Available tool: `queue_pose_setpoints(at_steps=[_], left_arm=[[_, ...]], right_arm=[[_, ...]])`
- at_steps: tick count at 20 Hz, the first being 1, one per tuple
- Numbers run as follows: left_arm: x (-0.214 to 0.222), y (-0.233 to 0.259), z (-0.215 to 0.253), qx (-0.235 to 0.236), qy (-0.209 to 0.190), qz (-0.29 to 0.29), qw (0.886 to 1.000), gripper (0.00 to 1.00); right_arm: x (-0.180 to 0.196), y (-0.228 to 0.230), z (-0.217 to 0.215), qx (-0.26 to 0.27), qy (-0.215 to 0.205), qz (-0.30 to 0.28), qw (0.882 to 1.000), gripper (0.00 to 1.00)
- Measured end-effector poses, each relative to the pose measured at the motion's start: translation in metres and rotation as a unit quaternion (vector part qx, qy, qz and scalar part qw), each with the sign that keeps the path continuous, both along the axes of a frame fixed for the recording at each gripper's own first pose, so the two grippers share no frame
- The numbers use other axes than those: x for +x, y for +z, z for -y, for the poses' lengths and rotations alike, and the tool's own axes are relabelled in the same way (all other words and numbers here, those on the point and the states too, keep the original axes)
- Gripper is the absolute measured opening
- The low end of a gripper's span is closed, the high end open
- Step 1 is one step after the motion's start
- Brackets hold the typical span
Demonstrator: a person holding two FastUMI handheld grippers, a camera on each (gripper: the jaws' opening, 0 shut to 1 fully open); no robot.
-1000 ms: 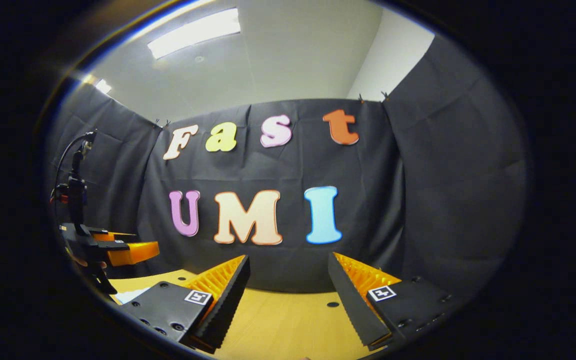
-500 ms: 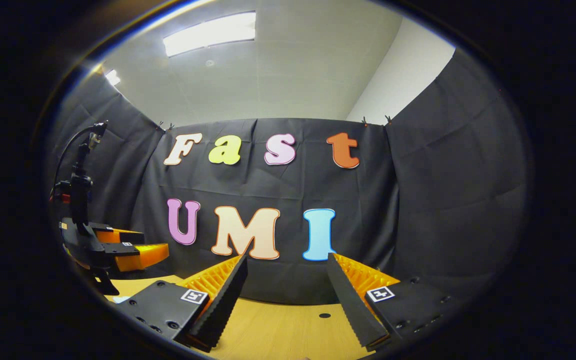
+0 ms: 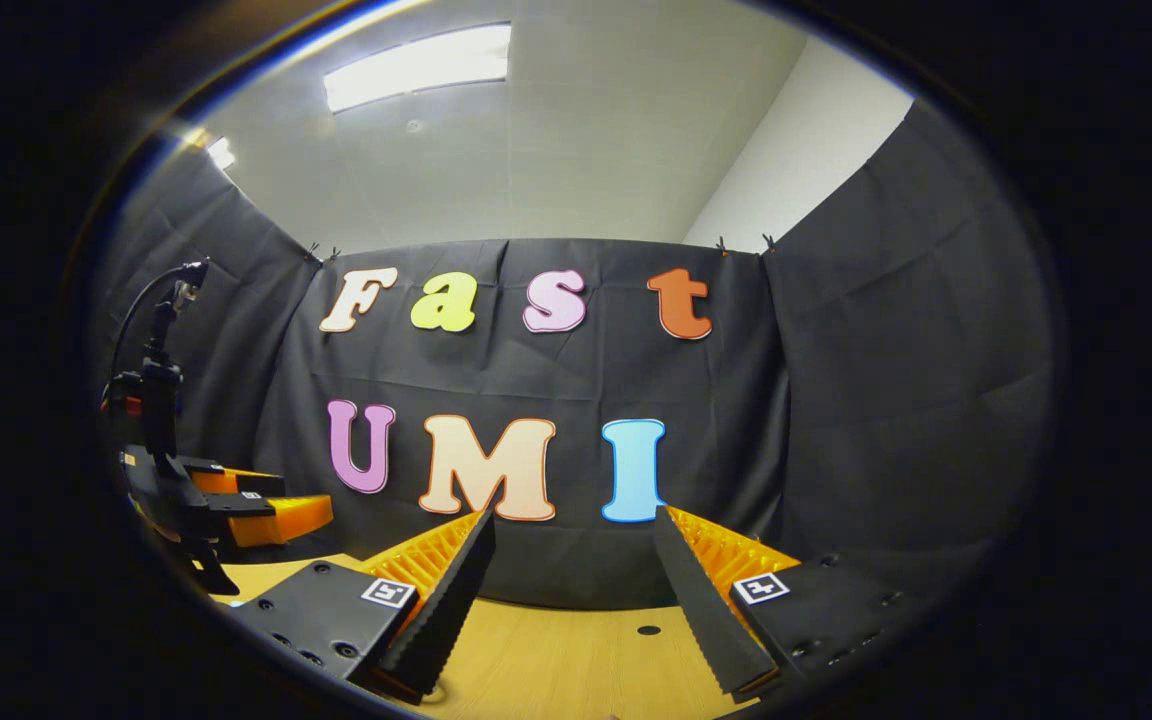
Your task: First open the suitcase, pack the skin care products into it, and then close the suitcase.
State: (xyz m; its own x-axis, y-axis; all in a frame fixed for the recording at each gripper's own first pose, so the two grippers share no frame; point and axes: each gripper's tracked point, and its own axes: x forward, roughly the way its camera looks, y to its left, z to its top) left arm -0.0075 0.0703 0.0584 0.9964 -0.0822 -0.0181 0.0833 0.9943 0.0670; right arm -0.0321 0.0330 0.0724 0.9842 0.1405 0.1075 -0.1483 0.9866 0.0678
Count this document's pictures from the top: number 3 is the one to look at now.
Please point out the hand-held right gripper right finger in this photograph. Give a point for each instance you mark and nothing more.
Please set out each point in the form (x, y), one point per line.
(701, 600)

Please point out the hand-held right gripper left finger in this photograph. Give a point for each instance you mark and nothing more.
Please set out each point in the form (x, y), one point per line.
(456, 590)

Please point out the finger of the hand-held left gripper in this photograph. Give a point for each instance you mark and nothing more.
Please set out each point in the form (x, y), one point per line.
(276, 518)
(246, 482)

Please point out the ceiling light panel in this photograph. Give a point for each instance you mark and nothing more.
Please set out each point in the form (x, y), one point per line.
(221, 153)
(416, 68)

